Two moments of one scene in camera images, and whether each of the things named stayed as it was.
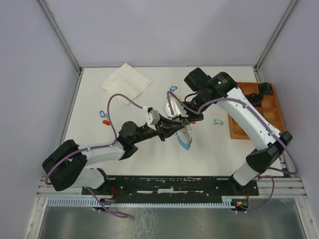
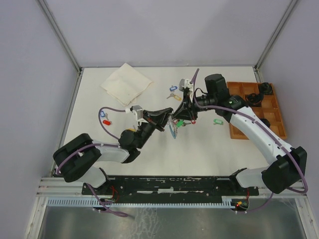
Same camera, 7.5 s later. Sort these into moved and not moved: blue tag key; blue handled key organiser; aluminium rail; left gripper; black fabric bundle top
Moved: left gripper; blue handled key organiser
Not moved: black fabric bundle top; blue tag key; aluminium rail
